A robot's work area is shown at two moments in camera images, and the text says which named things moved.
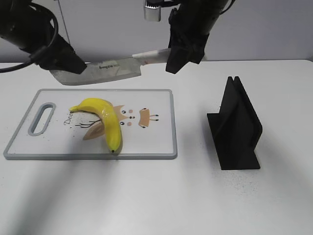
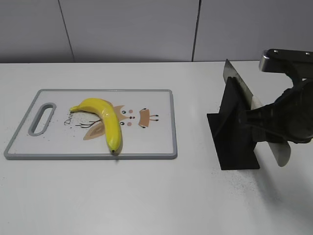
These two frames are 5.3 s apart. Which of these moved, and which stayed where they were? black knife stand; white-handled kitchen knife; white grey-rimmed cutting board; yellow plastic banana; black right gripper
Moved: white-handled kitchen knife; black right gripper
Stayed: black knife stand; yellow plastic banana; white grey-rimmed cutting board
